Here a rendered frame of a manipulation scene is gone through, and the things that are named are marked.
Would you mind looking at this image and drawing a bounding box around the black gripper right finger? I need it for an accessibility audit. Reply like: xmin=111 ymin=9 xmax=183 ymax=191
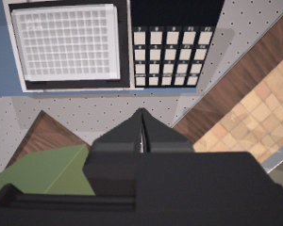
xmin=141 ymin=107 xmax=195 ymax=153

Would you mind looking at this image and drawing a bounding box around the grey perforated base plate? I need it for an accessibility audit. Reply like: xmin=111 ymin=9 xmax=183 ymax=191
xmin=0 ymin=0 xmax=283 ymax=172

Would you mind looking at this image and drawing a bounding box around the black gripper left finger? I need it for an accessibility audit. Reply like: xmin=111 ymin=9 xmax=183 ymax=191
xmin=88 ymin=107 xmax=142 ymax=154

